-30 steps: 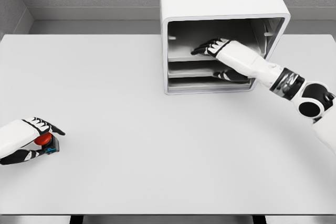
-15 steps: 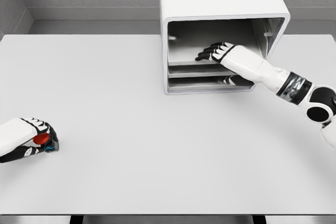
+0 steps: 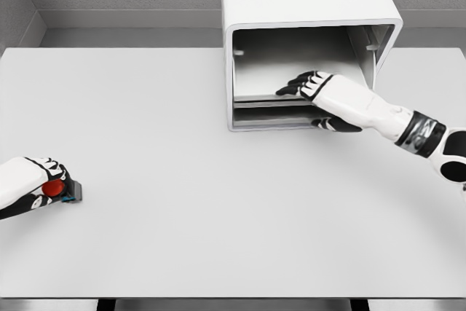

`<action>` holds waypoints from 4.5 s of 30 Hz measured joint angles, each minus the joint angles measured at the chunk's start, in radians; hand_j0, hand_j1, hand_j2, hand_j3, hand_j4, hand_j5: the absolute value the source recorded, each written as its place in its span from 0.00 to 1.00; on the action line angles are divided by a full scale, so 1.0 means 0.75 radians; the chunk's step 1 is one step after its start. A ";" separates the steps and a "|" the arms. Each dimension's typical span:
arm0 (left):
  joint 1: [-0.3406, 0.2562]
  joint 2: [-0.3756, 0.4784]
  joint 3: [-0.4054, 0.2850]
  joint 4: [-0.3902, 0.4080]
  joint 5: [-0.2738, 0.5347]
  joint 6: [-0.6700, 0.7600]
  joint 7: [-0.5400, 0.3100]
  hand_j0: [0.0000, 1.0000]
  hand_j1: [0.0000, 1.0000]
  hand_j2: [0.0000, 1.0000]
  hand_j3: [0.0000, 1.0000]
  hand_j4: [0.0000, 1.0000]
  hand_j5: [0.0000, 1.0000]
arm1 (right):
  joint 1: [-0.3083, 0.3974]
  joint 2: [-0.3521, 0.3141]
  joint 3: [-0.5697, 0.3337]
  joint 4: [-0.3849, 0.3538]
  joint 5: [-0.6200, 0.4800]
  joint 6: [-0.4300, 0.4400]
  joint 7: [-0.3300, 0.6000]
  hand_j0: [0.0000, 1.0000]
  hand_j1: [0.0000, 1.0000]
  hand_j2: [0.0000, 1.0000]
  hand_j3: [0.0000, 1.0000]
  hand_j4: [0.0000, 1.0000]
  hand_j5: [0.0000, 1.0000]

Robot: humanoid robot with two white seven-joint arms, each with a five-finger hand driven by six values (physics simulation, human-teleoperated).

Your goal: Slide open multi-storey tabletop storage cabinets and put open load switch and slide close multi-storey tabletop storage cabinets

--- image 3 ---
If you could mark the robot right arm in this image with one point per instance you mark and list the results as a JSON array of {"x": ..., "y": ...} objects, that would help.
[{"x": 418, "y": 129}]

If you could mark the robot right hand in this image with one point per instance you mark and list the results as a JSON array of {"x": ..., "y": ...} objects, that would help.
[{"x": 338, "y": 96}]

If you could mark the load switch with red knob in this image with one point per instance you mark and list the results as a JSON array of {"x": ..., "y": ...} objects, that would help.
[{"x": 71, "y": 191}]

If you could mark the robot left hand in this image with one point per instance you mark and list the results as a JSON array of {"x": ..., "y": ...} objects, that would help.
[{"x": 22, "y": 180}]

